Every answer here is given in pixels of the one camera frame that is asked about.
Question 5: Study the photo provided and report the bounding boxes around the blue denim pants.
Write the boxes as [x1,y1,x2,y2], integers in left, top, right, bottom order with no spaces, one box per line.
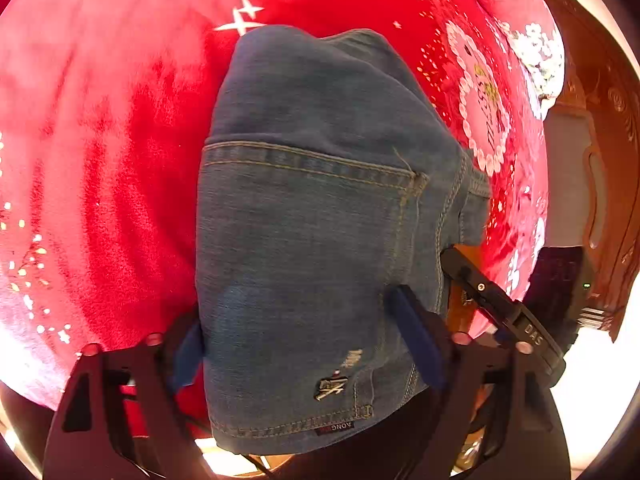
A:
[194,24,493,457]

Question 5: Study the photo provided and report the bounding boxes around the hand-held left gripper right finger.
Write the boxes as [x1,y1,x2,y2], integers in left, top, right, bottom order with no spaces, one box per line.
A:
[389,284,556,478]

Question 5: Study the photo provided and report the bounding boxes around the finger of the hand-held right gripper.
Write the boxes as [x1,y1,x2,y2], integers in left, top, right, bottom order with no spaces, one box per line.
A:
[439,244,526,333]

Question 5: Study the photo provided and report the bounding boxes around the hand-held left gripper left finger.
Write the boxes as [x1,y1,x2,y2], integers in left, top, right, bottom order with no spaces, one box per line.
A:
[60,305,211,478]

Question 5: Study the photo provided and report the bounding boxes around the red floral blanket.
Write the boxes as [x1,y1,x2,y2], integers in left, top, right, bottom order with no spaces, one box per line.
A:
[0,0,567,413]

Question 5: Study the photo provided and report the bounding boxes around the dark carved wooden bed frame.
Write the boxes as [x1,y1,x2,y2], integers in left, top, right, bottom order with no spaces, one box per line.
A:
[534,0,640,343]

